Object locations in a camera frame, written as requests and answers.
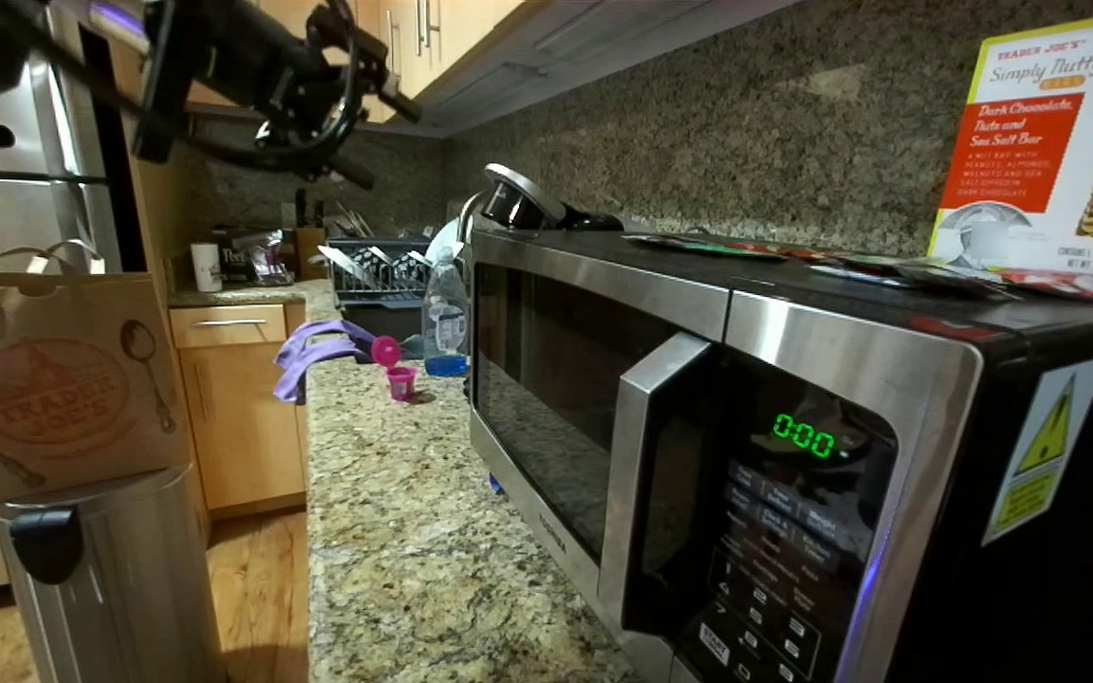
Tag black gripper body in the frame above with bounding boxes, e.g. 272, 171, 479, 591
131, 0, 387, 163

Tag wooden upper cabinets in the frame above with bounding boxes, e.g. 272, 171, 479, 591
255, 0, 523, 124

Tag dish rack with dishes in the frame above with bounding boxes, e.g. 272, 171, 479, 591
318, 240, 428, 305

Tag clear plastic water bottle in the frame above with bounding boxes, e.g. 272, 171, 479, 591
422, 264, 471, 378

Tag purple cloth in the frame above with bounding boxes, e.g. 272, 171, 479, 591
272, 318, 370, 407

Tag pink plastic cup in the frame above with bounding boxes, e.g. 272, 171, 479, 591
370, 335, 422, 404

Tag wooden lower cabinet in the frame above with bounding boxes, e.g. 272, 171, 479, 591
172, 301, 307, 517

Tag stainless steel refrigerator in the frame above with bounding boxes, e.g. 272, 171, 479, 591
0, 20, 144, 268

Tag brown paper grocery bag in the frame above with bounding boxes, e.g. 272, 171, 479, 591
0, 240, 184, 500

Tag flat packets on microwave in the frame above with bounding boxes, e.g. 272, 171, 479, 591
625, 230, 1093, 301

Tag stainless steel trash can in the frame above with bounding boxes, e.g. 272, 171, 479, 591
0, 467, 224, 683

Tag stainless steel microwave oven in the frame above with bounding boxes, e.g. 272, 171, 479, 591
468, 230, 1093, 683

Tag Trader Joe's snack box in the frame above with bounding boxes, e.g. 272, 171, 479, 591
927, 20, 1093, 278

